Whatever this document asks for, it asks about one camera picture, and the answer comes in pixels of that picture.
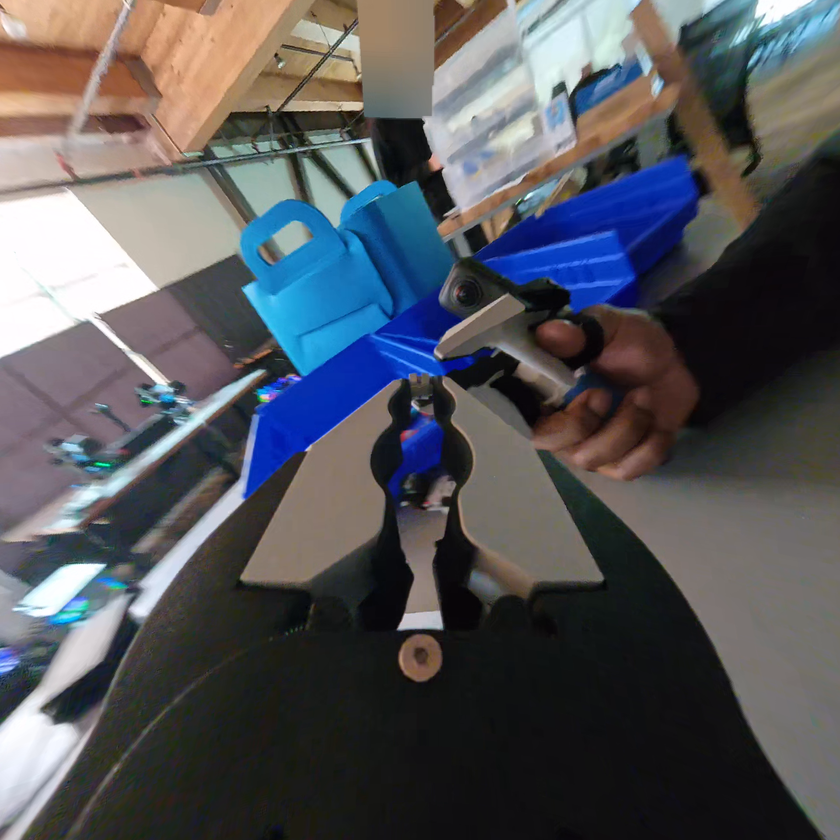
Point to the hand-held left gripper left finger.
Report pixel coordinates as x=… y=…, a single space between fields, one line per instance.
x=315 y=518

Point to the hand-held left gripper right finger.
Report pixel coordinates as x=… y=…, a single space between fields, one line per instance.
x=525 y=518

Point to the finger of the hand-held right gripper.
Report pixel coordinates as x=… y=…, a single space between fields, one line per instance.
x=479 y=374
x=476 y=331

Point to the small grey toy brick piece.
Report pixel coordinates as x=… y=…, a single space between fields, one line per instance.
x=420 y=380

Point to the person's right forearm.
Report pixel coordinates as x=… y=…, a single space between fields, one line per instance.
x=754 y=295

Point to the grey desk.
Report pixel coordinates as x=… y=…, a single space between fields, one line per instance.
x=722 y=558

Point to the person's right hand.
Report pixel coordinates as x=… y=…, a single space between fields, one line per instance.
x=643 y=394

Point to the light blue felt bag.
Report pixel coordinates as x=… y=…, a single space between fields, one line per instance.
x=400 y=249
x=315 y=308

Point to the pile of toy bricks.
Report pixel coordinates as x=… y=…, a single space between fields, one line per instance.
x=420 y=492

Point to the blue plastic bin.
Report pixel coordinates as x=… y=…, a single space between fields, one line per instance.
x=315 y=407
x=623 y=203

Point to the clear plastic drawer unit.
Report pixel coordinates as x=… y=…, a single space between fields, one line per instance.
x=492 y=111

